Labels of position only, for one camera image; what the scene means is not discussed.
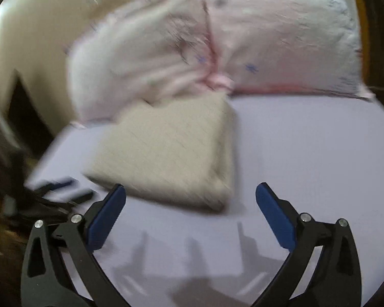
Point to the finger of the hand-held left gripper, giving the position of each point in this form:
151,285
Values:
83,196
61,184

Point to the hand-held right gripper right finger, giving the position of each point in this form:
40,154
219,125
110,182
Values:
276,217

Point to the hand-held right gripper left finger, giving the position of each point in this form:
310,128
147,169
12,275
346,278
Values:
105,217

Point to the beige checked cloth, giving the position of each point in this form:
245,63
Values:
166,153

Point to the pink printed pillow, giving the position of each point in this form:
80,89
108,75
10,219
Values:
137,57
281,35

